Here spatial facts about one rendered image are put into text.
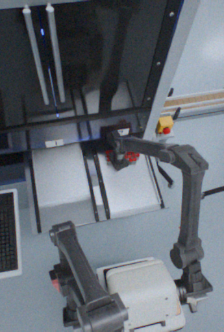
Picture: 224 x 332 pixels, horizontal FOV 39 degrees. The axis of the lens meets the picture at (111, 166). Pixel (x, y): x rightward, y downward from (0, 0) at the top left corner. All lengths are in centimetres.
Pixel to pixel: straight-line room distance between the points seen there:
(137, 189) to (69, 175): 37
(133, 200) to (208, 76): 202
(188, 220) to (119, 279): 30
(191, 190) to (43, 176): 87
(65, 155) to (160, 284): 93
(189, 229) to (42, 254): 153
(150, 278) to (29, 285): 150
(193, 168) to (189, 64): 247
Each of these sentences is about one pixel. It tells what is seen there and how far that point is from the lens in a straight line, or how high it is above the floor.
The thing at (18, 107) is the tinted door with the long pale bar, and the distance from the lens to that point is 134.
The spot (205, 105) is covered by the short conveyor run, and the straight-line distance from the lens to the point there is 194.
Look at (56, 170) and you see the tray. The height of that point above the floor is 88.
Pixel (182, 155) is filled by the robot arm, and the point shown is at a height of 152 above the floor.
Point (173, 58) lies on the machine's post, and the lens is 127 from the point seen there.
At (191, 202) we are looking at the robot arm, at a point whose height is 143.
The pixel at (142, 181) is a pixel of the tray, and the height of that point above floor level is 88.
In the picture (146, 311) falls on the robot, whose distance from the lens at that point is 109.
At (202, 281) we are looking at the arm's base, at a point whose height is 123.
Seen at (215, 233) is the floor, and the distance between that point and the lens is 265.
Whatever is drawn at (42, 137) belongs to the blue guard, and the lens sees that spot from 153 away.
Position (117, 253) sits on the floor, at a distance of 245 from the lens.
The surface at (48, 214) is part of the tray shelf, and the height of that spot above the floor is 88.
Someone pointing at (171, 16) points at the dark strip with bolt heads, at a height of 171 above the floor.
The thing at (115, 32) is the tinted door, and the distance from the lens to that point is 111.
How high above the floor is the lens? 242
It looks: 66 degrees down
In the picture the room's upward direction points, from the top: 8 degrees clockwise
